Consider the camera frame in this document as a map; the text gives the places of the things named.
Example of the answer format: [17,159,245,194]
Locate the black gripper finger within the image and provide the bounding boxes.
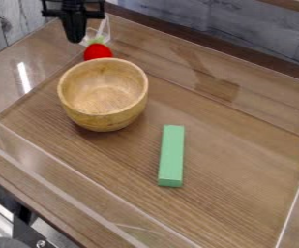
[75,13,87,42]
[61,14,73,43]

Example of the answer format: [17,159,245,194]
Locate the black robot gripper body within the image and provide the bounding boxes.
[39,0,105,19]

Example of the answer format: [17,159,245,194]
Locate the red plush strawberry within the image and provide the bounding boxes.
[83,37,112,61]

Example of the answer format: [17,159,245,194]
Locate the light wooden bowl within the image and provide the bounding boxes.
[57,58,149,132]

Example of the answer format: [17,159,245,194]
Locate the clear acrylic tray walls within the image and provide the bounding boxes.
[0,17,299,248]

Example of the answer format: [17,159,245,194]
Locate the green rectangular block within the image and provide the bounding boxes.
[157,125,185,187]

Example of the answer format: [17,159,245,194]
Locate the clear acrylic corner bracket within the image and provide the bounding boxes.
[80,15,111,47]

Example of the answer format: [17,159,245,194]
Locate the black table frame bracket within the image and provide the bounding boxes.
[0,207,57,248]

